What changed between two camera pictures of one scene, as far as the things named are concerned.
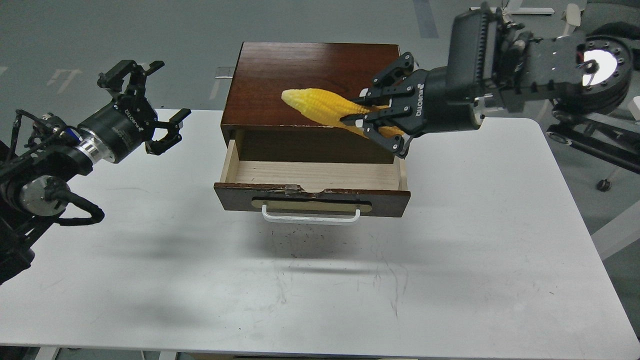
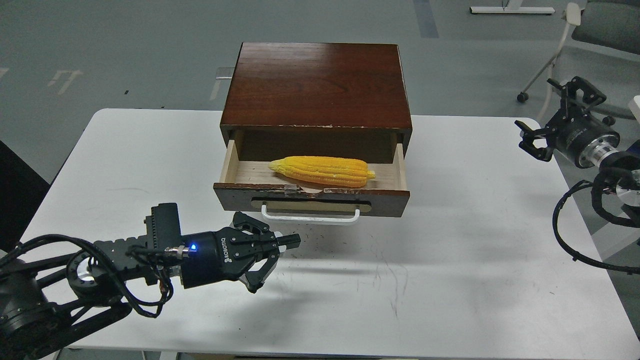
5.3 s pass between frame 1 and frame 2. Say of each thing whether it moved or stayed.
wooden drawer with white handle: stayed
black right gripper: moved
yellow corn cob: moved
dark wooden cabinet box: stayed
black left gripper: moved
